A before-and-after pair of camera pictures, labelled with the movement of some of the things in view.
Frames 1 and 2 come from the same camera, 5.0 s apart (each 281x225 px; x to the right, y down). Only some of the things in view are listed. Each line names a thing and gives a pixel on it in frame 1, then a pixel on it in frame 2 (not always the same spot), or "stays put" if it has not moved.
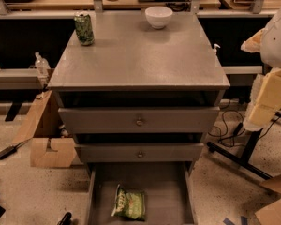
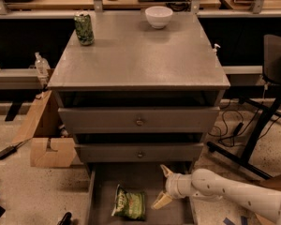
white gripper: (277, 49) to (172, 187)
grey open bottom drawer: (168, 187) stays put
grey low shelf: (16, 79) stays put
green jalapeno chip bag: (129, 204) stays put
